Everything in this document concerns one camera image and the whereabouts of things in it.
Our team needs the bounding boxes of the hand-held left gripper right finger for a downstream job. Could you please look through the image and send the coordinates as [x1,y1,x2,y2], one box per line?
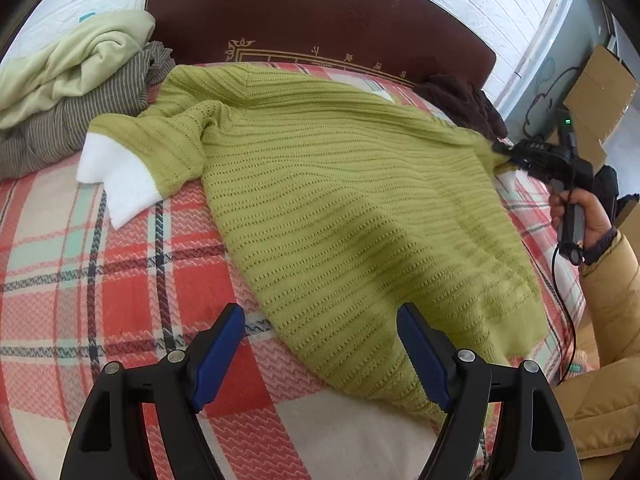
[397,302,583,480]

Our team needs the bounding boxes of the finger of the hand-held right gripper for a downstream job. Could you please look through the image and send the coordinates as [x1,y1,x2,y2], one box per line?
[491,139,526,168]

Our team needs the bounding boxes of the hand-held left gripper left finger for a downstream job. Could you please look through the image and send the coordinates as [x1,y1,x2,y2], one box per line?
[60,304,246,480]

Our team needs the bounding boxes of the green knit sweater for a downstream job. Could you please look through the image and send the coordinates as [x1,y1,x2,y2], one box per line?
[76,62,548,423]

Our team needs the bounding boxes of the person's right hand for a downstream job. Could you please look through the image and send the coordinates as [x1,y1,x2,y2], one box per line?
[548,191,617,261]

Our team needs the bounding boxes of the dark brown fuzzy cloth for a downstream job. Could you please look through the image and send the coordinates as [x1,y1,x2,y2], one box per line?
[412,74,510,142]

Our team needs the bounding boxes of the cardboard box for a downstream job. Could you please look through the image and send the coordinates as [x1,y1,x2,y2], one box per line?
[562,44,640,171]

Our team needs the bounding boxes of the red plaid blanket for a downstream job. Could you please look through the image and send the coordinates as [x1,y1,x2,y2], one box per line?
[0,60,586,480]

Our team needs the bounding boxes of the person's yellow jacket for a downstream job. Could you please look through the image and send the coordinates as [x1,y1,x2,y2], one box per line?
[555,352,640,461]

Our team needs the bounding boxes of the dark brown headboard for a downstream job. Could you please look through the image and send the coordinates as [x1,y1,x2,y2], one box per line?
[145,0,497,91]

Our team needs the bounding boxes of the grey striped garment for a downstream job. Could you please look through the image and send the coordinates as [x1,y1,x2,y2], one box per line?
[0,42,176,178]

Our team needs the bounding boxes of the cream garment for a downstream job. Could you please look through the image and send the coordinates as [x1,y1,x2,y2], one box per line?
[0,10,157,131]

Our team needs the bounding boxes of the black wall cable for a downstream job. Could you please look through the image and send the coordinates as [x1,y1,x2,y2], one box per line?
[524,66,582,142]

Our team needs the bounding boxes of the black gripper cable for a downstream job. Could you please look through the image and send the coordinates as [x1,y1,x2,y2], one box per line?
[550,242,581,386]

